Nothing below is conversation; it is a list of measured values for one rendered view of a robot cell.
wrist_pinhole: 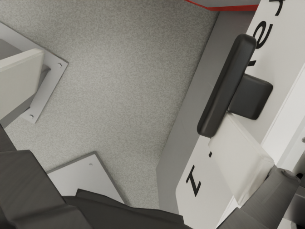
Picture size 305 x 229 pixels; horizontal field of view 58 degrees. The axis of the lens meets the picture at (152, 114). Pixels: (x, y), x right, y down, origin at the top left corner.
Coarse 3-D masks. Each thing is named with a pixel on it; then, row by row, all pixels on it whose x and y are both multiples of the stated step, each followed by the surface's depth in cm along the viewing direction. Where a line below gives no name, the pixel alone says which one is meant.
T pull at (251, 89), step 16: (240, 48) 17; (224, 64) 19; (240, 64) 18; (224, 80) 18; (240, 80) 18; (256, 80) 18; (224, 96) 18; (240, 96) 19; (256, 96) 19; (208, 112) 19; (224, 112) 19; (240, 112) 19; (256, 112) 19; (208, 128) 19
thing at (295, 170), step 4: (304, 152) 29; (300, 156) 29; (304, 156) 29; (300, 160) 29; (304, 160) 29; (296, 164) 29; (300, 164) 29; (304, 164) 29; (296, 168) 30; (300, 168) 30; (304, 168) 30; (296, 172) 30; (300, 172) 30; (304, 172) 30; (284, 220) 28; (288, 220) 29; (280, 224) 27; (284, 224) 28; (288, 224) 28; (280, 228) 27; (284, 228) 27; (288, 228) 27
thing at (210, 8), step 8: (192, 0) 86; (200, 0) 78; (208, 0) 72; (216, 0) 66; (224, 0) 62; (232, 0) 57; (240, 0) 54; (248, 0) 51; (256, 0) 48; (208, 8) 89; (216, 8) 80; (224, 8) 73; (232, 8) 67; (240, 8) 63; (248, 8) 58; (256, 8) 54
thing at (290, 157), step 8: (304, 120) 27; (304, 128) 27; (296, 136) 27; (304, 136) 27; (288, 144) 28; (296, 144) 27; (304, 144) 27; (288, 152) 28; (296, 152) 28; (280, 160) 28; (288, 160) 28; (296, 160) 28; (288, 168) 28
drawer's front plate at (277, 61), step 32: (288, 0) 20; (256, 32) 24; (288, 32) 19; (256, 64) 22; (288, 64) 18; (288, 96) 17; (256, 128) 19; (288, 128) 18; (192, 160) 29; (192, 192) 27; (224, 192) 21; (192, 224) 24
